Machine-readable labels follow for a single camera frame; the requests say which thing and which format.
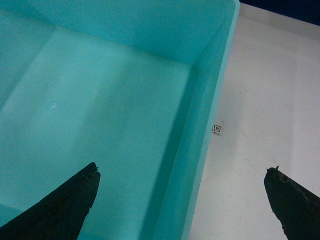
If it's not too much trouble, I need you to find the small printed marker tag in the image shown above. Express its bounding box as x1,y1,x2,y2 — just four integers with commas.
211,124,223,137

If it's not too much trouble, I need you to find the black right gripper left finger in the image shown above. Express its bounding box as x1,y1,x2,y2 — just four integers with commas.
0,162,101,240

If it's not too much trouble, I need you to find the teal plastic bin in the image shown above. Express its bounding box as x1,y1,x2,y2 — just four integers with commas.
0,0,240,240

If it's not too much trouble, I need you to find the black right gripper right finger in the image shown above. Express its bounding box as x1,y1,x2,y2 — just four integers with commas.
263,167,320,240

